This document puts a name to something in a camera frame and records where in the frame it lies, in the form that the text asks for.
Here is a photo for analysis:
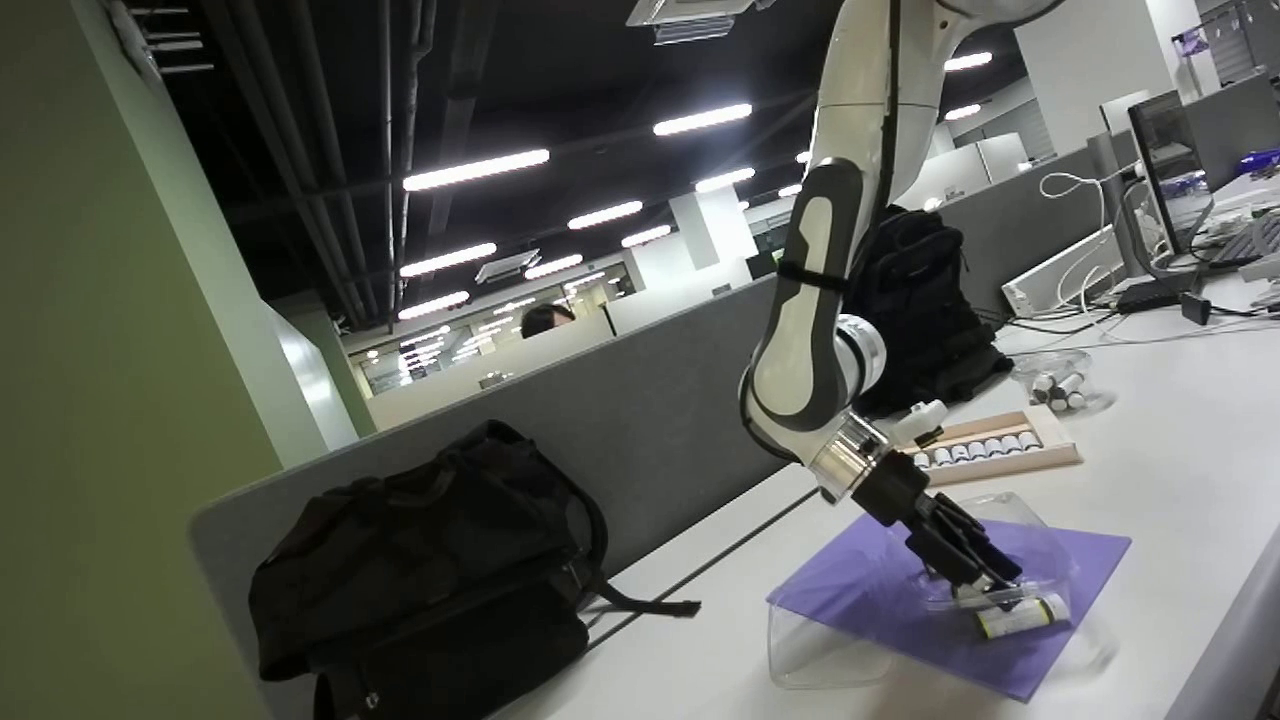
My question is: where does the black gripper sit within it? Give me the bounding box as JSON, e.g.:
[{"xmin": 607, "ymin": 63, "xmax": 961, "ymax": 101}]
[{"xmin": 853, "ymin": 451, "xmax": 1020, "ymax": 606}]

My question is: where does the white front bottle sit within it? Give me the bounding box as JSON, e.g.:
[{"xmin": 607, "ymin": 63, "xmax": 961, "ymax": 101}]
[{"xmin": 976, "ymin": 591, "xmax": 1071, "ymax": 639}]

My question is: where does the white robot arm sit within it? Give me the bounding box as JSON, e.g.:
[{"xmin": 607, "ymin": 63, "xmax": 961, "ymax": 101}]
[{"xmin": 740, "ymin": 0, "xmax": 1064, "ymax": 610}]

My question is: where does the purple mat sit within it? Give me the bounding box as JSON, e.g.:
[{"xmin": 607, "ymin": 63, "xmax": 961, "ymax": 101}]
[{"xmin": 767, "ymin": 520, "xmax": 1131, "ymax": 704}]

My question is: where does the wooden bottle box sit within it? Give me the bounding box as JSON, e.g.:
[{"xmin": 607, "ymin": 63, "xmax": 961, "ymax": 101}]
[{"xmin": 909, "ymin": 407, "xmax": 1078, "ymax": 482}]

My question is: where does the white power strip box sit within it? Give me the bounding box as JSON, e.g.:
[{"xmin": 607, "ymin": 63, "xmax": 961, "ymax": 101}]
[{"xmin": 1001, "ymin": 227, "xmax": 1123, "ymax": 321}]

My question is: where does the clear bag of bottles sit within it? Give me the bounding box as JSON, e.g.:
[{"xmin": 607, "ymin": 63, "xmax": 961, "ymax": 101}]
[{"xmin": 1011, "ymin": 346, "xmax": 1114, "ymax": 414}]

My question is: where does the black backpack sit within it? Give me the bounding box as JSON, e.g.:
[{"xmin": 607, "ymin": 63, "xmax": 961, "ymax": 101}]
[{"xmin": 845, "ymin": 206, "xmax": 1011, "ymax": 418}]

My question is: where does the computer monitor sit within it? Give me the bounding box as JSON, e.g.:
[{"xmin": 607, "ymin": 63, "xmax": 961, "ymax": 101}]
[{"xmin": 1128, "ymin": 92, "xmax": 1216, "ymax": 255}]

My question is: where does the black duffel bag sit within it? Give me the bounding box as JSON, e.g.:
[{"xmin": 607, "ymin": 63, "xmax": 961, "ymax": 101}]
[{"xmin": 248, "ymin": 418, "xmax": 699, "ymax": 720}]

